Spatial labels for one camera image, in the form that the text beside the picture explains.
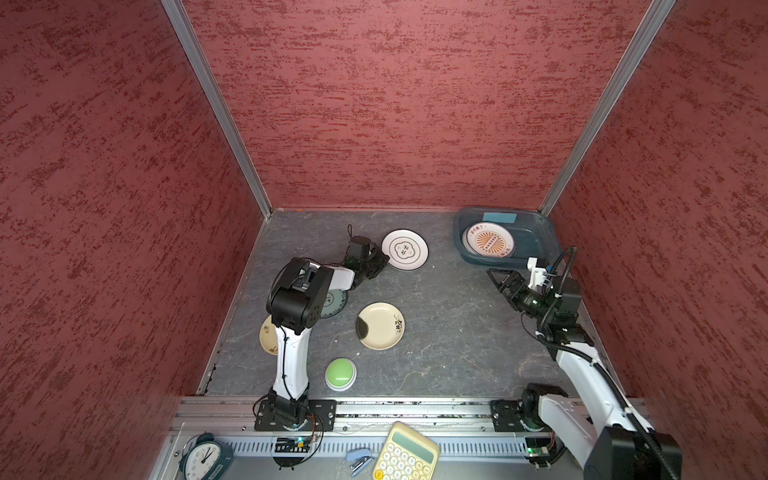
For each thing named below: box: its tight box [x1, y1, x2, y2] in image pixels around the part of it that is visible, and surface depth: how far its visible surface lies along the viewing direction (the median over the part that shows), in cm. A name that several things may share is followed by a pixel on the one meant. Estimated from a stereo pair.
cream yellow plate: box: [356, 301, 406, 351], surface depth 91 cm
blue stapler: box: [346, 449, 373, 478], surface depth 68 cm
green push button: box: [324, 357, 358, 392], surface depth 81 cm
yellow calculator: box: [373, 421, 441, 480], surface depth 68 cm
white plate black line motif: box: [381, 228, 430, 271], surface depth 109 cm
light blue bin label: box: [482, 212, 517, 224], surface depth 116 cm
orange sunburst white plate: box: [462, 222, 516, 259], surface depth 109 cm
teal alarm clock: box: [179, 432, 234, 480], surface depth 67 cm
